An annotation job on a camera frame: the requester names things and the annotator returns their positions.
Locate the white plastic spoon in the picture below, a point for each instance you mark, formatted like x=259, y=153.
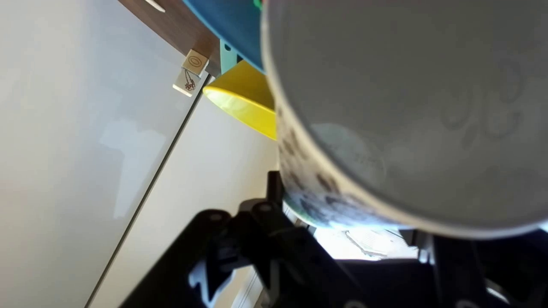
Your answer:
x=154, y=6

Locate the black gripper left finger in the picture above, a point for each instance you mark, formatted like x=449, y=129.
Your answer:
x=257, y=263

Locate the white patterned paper coffee cup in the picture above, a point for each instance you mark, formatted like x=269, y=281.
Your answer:
x=399, y=114

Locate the blue plastic bowl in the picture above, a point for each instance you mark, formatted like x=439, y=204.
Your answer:
x=228, y=23

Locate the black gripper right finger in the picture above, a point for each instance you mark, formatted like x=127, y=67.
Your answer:
x=490, y=275

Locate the yellow plastic bowl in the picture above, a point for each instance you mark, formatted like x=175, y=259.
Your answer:
x=245, y=103

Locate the small white carton box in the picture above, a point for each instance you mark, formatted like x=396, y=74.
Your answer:
x=194, y=62

